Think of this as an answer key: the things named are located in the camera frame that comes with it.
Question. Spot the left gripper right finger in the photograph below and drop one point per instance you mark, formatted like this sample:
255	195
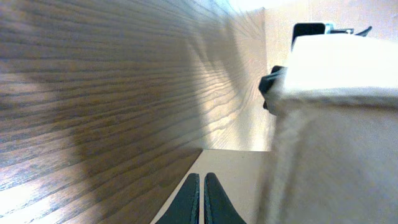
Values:
218	208

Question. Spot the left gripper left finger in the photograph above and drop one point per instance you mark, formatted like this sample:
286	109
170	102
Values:
185	207

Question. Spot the brown cardboard box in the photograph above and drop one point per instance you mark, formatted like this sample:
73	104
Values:
334	151

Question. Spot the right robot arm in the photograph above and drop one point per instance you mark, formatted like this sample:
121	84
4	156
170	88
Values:
302	29

